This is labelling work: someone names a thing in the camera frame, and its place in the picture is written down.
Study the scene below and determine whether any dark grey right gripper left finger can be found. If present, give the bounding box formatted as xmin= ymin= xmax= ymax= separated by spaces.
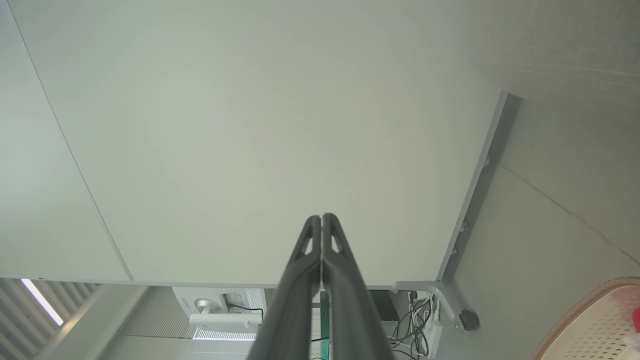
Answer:
xmin=247 ymin=215 xmax=322 ymax=360

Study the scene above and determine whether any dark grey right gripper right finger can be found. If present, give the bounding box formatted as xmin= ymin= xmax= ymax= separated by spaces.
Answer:
xmin=322 ymin=213 xmax=396 ymax=360

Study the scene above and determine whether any black caster wheel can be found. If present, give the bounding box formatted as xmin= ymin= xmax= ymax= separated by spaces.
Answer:
xmin=459 ymin=309 xmax=481 ymax=332

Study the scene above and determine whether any thin black cable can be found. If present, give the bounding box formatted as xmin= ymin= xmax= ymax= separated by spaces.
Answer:
xmin=226 ymin=301 xmax=264 ymax=322

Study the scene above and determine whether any white monitor back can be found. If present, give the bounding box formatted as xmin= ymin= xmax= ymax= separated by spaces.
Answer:
xmin=172 ymin=287 xmax=264 ymax=342

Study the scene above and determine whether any black box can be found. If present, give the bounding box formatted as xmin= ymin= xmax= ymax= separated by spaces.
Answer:
xmin=370 ymin=290 xmax=400 ymax=322

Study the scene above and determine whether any white power strip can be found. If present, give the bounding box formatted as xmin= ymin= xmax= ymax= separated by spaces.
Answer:
xmin=424 ymin=320 xmax=445 ymax=359

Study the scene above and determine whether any white cable bundle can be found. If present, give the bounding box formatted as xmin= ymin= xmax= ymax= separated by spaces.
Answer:
xmin=387 ymin=292 xmax=441 ymax=360

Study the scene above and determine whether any cream perforated laundry basket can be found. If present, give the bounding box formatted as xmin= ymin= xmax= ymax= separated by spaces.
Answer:
xmin=532 ymin=277 xmax=640 ymax=360

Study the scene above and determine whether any long ceiling light strip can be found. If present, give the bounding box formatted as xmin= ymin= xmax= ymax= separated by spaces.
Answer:
xmin=20 ymin=278 xmax=65 ymax=327

